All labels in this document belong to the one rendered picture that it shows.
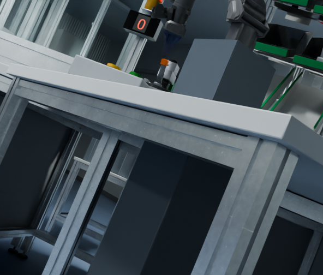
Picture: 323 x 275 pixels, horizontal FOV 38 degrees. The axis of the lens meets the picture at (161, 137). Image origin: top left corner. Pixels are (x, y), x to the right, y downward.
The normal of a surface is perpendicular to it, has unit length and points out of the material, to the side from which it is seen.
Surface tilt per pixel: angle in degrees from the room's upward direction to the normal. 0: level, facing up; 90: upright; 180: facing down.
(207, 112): 90
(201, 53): 90
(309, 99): 45
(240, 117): 90
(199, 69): 90
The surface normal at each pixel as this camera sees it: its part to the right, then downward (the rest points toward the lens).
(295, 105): 0.02, -0.81
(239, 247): 0.59, 0.18
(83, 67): -0.21, -0.16
